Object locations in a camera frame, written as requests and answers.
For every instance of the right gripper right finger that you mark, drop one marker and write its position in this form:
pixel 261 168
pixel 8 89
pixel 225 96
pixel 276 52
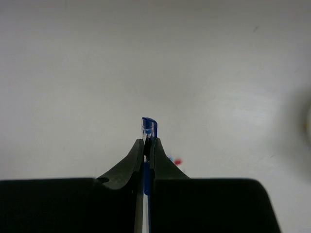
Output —
pixel 180 204

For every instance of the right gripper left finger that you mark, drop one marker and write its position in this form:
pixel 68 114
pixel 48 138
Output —
pixel 111 203

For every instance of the blue ballpoint pen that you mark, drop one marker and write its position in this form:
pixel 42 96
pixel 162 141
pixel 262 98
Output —
pixel 149 132

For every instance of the red capped white marker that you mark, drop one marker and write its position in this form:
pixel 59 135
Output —
pixel 178 162

